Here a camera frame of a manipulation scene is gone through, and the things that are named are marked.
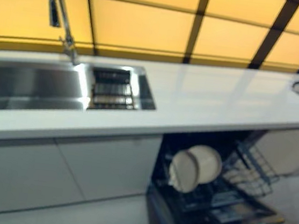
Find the beige deep bowl plate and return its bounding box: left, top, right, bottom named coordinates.
left=184, top=143, right=225, bottom=186

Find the black built-in dishwasher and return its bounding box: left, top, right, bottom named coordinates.
left=143, top=118, right=299, bottom=224

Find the black dish drying rack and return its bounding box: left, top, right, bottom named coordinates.
left=88, top=66, right=140, bottom=114

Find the white cabinet door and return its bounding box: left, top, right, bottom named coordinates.
left=0, top=132, right=93, bottom=224
left=250, top=120, right=299, bottom=179
left=47, top=122, right=164, bottom=208

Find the stainless steel sink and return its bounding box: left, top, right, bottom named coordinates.
left=0, top=50, right=161, bottom=131

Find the chrome kitchen faucet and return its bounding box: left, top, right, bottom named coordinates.
left=34, top=0, right=87, bottom=67

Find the wire dishwasher rack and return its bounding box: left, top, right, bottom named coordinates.
left=155, top=131, right=285, bottom=214

